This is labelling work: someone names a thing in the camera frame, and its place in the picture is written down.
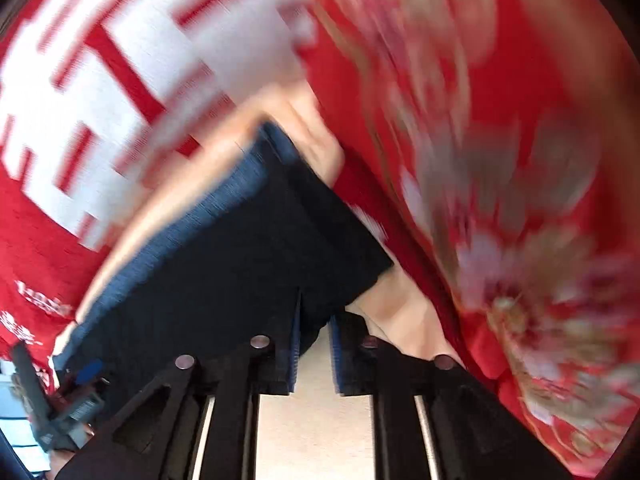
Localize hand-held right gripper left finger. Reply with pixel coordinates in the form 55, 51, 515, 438
55, 292, 303, 480

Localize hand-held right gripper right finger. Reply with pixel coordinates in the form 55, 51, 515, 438
329, 311, 573, 480

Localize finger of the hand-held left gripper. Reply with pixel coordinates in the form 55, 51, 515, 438
65, 359, 108, 391

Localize black pants with patterned cuffs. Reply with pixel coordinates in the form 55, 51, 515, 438
52, 120, 396, 406

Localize cream blanket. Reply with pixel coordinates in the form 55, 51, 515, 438
52, 82, 468, 480

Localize red floral blanket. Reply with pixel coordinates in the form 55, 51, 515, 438
305, 0, 640, 480

